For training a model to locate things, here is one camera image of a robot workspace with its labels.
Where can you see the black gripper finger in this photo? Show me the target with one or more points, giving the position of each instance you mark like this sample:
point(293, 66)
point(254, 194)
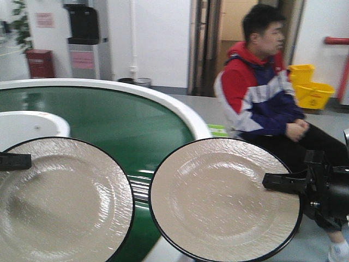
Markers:
point(13, 161)
point(291, 183)

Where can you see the beige plate with black rim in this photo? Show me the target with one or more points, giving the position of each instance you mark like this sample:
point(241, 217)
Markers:
point(208, 201)

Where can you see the yellow mop bucket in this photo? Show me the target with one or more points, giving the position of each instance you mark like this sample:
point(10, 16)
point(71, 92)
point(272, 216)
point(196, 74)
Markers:
point(309, 94)

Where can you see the seated person red blue jacket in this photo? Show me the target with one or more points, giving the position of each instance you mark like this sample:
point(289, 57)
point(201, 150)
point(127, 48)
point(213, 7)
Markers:
point(259, 100)

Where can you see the red fire extinguisher cabinet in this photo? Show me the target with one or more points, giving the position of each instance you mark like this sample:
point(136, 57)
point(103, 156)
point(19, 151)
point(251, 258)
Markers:
point(40, 63)

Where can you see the green circular conveyor belt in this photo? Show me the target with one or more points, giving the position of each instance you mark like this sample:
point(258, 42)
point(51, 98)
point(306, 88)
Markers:
point(138, 133)

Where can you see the steel conveyor rollers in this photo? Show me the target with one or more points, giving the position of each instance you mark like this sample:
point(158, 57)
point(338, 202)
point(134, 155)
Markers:
point(140, 186)

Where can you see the green potted plant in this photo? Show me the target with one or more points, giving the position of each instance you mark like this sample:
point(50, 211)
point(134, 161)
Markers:
point(21, 25)

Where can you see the black water dispenser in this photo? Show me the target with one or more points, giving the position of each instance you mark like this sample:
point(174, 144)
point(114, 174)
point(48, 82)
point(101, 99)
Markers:
point(89, 42)

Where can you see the black waste bin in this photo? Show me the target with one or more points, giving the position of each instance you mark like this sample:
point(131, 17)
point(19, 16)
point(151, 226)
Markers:
point(126, 80)

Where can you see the red pipe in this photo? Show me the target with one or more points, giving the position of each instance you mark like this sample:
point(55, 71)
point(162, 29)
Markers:
point(336, 41)

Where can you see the clear mesh waste bin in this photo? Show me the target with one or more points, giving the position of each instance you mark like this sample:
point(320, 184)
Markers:
point(144, 82)

